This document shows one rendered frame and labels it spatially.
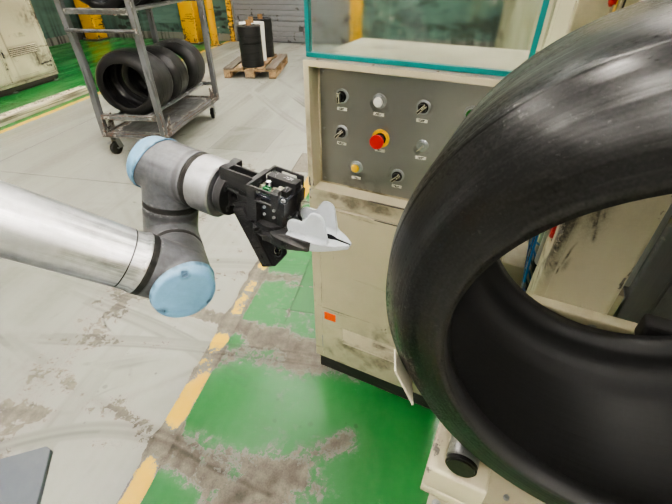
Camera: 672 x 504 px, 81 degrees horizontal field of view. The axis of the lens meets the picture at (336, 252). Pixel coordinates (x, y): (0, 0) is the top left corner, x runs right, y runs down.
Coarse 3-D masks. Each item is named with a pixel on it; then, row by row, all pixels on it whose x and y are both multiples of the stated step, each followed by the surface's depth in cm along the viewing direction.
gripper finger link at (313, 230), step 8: (312, 216) 53; (320, 216) 53; (288, 224) 56; (296, 224) 55; (304, 224) 55; (312, 224) 54; (320, 224) 54; (288, 232) 56; (296, 232) 57; (304, 232) 56; (312, 232) 55; (320, 232) 54; (304, 240) 55; (312, 240) 55; (320, 240) 55; (328, 240) 55; (336, 240) 56; (312, 248) 55; (320, 248) 55; (328, 248) 55; (336, 248) 55; (344, 248) 56
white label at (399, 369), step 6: (396, 354) 50; (396, 360) 49; (396, 366) 48; (402, 366) 51; (396, 372) 47; (402, 372) 50; (402, 378) 49; (408, 378) 52; (402, 384) 48; (408, 384) 51; (408, 390) 50; (408, 396) 49
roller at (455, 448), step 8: (456, 440) 57; (448, 448) 57; (456, 448) 56; (464, 448) 56; (448, 456) 56; (456, 456) 55; (464, 456) 55; (472, 456) 55; (448, 464) 56; (456, 464) 55; (464, 464) 54; (472, 464) 54; (456, 472) 56; (464, 472) 56; (472, 472) 55
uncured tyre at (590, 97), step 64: (576, 64) 28; (640, 64) 25; (512, 128) 30; (576, 128) 27; (640, 128) 24; (448, 192) 34; (512, 192) 30; (576, 192) 27; (640, 192) 26; (448, 256) 35; (448, 320) 39; (512, 320) 69; (448, 384) 44; (512, 384) 63; (576, 384) 65; (640, 384) 62; (512, 448) 47; (576, 448) 57; (640, 448) 56
